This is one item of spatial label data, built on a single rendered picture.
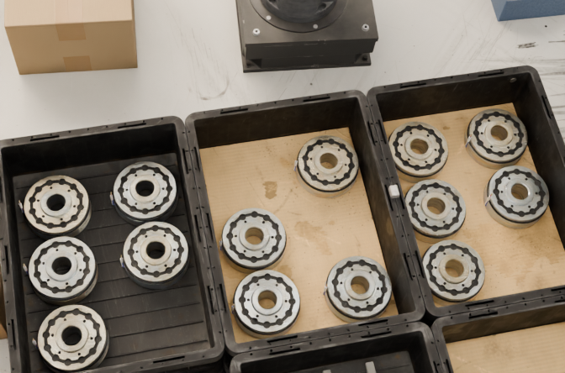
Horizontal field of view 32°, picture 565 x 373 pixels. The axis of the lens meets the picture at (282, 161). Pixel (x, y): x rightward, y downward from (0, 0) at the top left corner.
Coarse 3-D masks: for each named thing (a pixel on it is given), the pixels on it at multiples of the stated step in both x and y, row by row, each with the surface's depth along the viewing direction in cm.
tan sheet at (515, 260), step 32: (384, 128) 170; (448, 128) 171; (448, 160) 169; (480, 192) 166; (512, 192) 167; (480, 224) 164; (544, 224) 164; (480, 256) 161; (512, 256) 161; (544, 256) 162; (512, 288) 159
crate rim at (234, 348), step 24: (312, 96) 161; (336, 96) 161; (360, 96) 161; (192, 120) 157; (192, 144) 155; (384, 168) 156; (384, 192) 154; (216, 264) 146; (408, 264) 149; (216, 288) 145; (288, 336) 142; (312, 336) 143
